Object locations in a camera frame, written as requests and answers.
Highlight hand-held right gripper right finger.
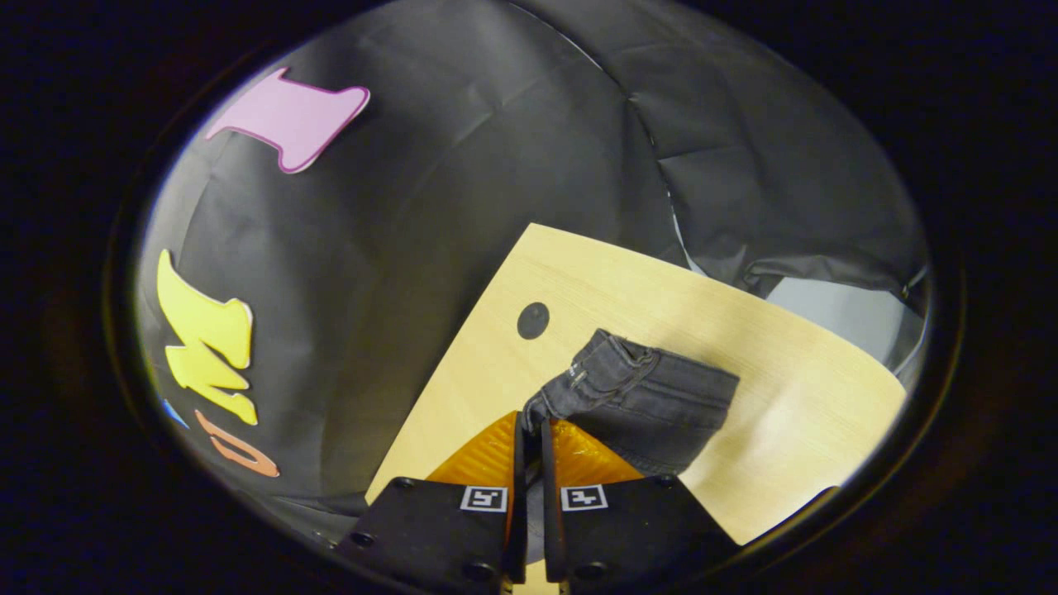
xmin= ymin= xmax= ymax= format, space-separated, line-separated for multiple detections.
xmin=541 ymin=417 xmax=741 ymax=593

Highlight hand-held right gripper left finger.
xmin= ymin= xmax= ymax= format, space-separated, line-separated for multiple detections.
xmin=335 ymin=411 xmax=531 ymax=595

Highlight black jeans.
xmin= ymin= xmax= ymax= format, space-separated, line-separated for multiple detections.
xmin=521 ymin=328 xmax=741 ymax=478

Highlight black table grommet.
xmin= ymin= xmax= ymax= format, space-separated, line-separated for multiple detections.
xmin=517 ymin=302 xmax=551 ymax=340

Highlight black backdrop cloth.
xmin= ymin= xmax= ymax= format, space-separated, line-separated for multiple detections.
xmin=136 ymin=0 xmax=931 ymax=530

